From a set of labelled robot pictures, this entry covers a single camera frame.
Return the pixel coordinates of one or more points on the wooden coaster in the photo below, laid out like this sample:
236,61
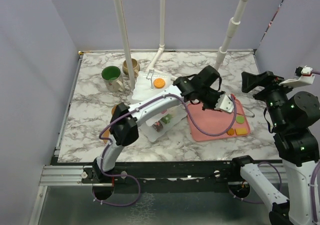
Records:
113,110
105,136

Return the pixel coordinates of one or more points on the middle white pvc pole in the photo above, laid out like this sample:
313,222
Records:
161,48

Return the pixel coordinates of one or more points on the wooden coaster far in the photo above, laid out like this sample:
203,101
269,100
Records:
113,110

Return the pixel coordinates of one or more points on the wooden coaster near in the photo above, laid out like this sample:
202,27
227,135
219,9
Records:
105,136

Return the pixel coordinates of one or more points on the left white pvc pole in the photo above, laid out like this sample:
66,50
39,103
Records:
125,42

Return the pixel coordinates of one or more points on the green interior mug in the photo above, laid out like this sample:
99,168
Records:
112,78

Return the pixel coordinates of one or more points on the yellow rectangular biscuit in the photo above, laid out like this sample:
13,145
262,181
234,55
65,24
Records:
241,131

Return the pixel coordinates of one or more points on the green round biscuit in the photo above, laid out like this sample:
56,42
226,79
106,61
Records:
240,119

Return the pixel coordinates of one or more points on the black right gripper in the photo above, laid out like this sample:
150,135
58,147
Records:
249,80

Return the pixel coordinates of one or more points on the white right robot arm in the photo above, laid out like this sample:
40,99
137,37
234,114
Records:
298,148

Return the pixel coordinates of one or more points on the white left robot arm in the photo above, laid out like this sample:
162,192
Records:
122,130

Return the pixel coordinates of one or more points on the orange chip cookie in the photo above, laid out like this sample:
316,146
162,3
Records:
230,132

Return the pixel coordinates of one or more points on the orange sandwich biscuit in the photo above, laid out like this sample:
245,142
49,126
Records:
159,83

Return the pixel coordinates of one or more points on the green swiss roll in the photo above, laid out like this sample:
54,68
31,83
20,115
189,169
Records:
166,119

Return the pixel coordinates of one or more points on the three tier white stand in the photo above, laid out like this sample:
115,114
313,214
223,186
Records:
152,104

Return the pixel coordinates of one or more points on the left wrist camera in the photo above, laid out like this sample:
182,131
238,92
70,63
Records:
225,104

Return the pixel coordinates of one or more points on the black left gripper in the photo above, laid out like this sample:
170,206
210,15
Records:
212,107

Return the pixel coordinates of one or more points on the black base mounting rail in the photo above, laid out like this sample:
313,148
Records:
148,177

